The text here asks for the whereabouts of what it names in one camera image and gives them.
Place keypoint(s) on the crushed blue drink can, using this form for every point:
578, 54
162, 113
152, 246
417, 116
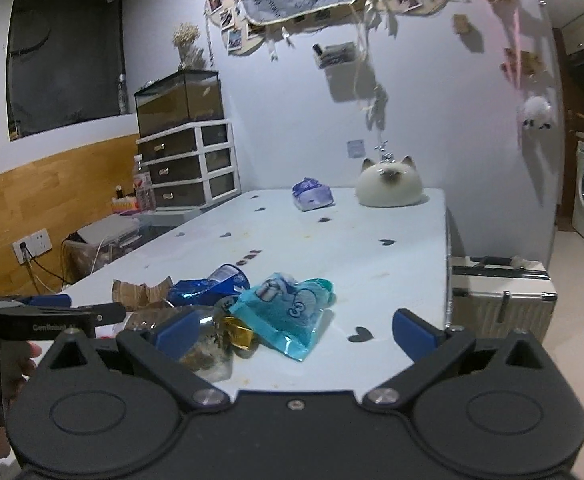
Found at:
207, 285

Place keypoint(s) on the cardboard wall ornament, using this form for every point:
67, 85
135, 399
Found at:
522, 62

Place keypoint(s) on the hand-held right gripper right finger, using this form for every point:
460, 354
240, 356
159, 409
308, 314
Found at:
412, 335

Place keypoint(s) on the crushed clear plastic bottle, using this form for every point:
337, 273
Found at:
207, 355

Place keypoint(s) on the clear water bottle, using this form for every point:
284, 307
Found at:
143, 190

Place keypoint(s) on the person's left hand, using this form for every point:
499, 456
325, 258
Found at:
19, 360

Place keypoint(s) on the white wall switch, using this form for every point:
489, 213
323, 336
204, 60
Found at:
355, 148

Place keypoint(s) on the dark window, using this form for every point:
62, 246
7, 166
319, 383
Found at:
64, 60

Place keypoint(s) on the white plush sheep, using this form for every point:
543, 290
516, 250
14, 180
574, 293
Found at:
537, 112

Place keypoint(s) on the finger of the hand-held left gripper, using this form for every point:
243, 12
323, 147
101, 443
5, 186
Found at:
52, 301
47, 322

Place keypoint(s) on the white ribbed suitcase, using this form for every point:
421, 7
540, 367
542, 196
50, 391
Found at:
497, 305

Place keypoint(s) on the white wall power socket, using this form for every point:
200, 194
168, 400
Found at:
33, 246

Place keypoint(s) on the blue tissue pack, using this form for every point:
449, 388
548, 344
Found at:
312, 195

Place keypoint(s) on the brown printed paper packet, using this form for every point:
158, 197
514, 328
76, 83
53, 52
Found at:
132, 295

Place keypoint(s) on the dried flower bunch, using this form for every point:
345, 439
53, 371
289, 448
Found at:
187, 42

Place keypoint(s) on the silver bow ornament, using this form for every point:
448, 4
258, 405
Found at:
384, 152

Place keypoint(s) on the gold snack wrapper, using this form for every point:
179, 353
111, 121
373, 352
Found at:
239, 332

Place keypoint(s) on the pink comb holder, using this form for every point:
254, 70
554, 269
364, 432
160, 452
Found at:
123, 206

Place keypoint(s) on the glass fish tank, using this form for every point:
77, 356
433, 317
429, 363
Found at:
179, 105

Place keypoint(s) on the teal plastic pouch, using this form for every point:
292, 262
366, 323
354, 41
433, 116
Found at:
282, 315

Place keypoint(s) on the white cat-shaped ornament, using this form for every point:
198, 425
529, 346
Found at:
389, 187

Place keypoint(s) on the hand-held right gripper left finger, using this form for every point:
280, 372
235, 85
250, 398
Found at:
177, 332

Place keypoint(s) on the white drawer cabinet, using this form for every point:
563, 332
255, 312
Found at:
187, 170

